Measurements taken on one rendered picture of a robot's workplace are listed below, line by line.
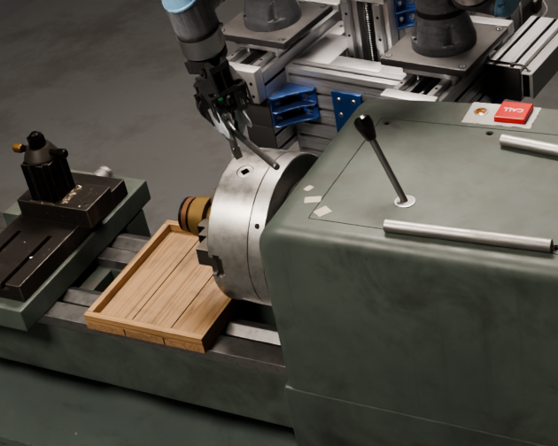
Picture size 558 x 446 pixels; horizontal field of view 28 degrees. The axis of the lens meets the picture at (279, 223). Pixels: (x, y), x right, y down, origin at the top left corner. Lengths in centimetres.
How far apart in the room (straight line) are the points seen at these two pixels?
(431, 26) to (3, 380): 139
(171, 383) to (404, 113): 79
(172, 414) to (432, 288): 100
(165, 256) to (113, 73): 304
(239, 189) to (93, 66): 361
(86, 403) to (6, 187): 220
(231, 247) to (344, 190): 26
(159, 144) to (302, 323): 286
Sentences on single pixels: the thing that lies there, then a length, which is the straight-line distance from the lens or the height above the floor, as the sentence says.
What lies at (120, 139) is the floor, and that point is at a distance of 496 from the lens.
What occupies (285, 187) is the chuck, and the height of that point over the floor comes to 120.
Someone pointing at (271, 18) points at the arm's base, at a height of 119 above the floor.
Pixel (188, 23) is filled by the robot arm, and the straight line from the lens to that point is 182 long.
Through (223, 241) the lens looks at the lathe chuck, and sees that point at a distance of 212.
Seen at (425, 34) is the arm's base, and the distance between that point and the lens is 260.
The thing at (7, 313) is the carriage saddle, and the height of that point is 91.
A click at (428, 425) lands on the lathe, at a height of 85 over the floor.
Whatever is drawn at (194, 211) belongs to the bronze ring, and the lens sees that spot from 229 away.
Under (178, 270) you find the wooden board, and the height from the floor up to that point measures 88.
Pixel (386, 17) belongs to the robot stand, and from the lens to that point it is 279.
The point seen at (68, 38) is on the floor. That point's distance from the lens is 608.
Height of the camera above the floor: 235
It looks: 34 degrees down
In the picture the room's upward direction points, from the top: 12 degrees counter-clockwise
